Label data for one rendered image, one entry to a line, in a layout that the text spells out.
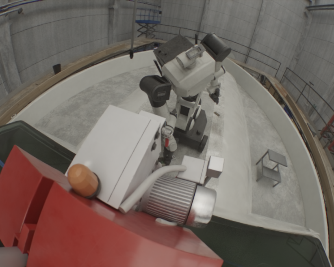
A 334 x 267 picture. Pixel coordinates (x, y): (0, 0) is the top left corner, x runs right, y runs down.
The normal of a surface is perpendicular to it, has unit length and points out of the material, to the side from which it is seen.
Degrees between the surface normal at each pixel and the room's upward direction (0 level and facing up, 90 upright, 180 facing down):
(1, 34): 90
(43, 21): 90
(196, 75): 76
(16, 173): 17
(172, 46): 45
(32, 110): 90
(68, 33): 90
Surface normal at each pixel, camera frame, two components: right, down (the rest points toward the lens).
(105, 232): 0.01, -0.45
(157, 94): 0.55, 0.60
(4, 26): 0.93, 0.32
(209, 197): 0.01, -0.78
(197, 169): -0.07, -0.62
